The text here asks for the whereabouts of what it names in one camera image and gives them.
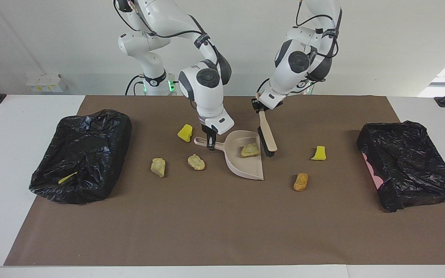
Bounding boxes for yellow sponge piece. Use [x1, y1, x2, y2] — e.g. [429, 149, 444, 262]
[310, 146, 327, 161]
[177, 124, 193, 143]

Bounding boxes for beige hand brush black bristles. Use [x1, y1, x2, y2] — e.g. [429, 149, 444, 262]
[256, 110, 278, 158]

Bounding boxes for beige plastic dustpan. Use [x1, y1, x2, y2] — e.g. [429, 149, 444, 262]
[194, 130, 265, 181]

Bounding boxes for black trash bag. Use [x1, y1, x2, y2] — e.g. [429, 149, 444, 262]
[29, 109, 132, 205]
[357, 120, 445, 212]

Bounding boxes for pink plastic bin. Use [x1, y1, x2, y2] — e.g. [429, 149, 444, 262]
[363, 152, 384, 190]

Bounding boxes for brown paper table mat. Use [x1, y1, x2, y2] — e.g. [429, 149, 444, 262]
[4, 95, 445, 266]

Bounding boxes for thin yellow sponge scrap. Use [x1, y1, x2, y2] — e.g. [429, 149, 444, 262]
[58, 171, 78, 185]

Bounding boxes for white cardboard box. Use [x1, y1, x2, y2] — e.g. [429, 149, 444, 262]
[25, 73, 68, 93]

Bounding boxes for black left base cable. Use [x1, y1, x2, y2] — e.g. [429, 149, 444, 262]
[256, 78, 271, 96]

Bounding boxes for black base cable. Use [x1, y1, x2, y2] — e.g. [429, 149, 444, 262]
[256, 78, 271, 96]
[125, 75, 144, 96]

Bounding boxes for black right base cable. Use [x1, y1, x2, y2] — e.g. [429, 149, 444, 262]
[125, 75, 144, 96]

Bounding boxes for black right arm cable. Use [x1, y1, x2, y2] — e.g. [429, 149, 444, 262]
[114, 0, 223, 78]

